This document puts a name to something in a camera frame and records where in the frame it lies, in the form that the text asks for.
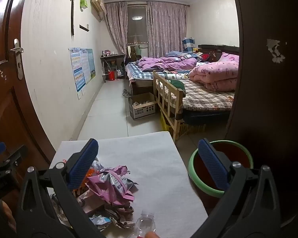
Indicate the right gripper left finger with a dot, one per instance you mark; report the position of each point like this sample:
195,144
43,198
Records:
36,216

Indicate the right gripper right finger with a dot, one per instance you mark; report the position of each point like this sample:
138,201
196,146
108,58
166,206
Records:
249,206

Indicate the blue white snack wrapper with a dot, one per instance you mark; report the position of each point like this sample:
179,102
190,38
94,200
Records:
100,222

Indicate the pink snack wrapper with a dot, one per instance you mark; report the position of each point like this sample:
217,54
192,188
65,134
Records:
111,184

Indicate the orange snack bag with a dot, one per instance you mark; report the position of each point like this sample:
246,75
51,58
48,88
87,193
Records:
83,187

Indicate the green rimmed red trash bin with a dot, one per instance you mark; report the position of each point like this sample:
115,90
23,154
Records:
201,176

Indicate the person right hand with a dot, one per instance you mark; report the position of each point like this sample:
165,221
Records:
151,234

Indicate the brown wooden door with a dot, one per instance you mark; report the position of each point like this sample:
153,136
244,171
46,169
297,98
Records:
19,123

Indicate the clear plastic bottle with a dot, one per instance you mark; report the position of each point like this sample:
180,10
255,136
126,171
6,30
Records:
144,224

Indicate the yellow plastic crate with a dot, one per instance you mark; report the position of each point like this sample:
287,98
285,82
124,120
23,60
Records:
164,123

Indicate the pink folded quilt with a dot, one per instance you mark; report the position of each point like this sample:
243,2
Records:
219,76

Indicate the bed with checkered sheet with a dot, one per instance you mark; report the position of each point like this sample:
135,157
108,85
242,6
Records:
199,105

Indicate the cardboard box on floor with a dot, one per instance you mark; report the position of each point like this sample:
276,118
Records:
142,105

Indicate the red bucket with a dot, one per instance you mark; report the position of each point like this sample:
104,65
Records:
111,76

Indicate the dark side table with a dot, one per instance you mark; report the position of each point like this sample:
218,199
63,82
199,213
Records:
114,63

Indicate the purple rumpled blanket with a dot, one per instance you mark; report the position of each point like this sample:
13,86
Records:
166,63

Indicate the blue white striped pillow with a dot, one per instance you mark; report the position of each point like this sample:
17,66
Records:
188,44

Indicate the green hanging bag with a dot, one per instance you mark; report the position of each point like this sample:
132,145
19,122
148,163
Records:
83,4

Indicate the pink curtains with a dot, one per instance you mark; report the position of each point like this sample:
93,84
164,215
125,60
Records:
166,26

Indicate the silver door handle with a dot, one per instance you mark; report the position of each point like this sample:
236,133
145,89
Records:
17,50

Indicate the wooden bed rail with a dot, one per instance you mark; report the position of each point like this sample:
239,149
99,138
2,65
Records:
169,98

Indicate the blue wall poster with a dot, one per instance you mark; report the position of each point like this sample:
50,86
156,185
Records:
83,66

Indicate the wall air conditioner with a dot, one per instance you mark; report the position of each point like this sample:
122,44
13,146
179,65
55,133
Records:
100,8

